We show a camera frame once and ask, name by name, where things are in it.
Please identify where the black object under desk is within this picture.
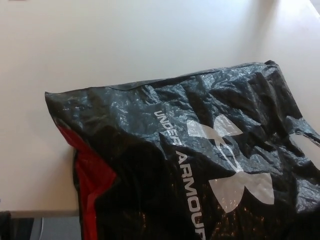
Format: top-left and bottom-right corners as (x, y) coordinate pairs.
(0, 210), (35, 240)

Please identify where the white cable under desk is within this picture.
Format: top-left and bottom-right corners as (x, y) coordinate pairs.
(39, 217), (46, 240)

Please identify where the black Under Armour plastic bag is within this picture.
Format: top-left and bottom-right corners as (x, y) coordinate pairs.
(44, 59), (320, 240)

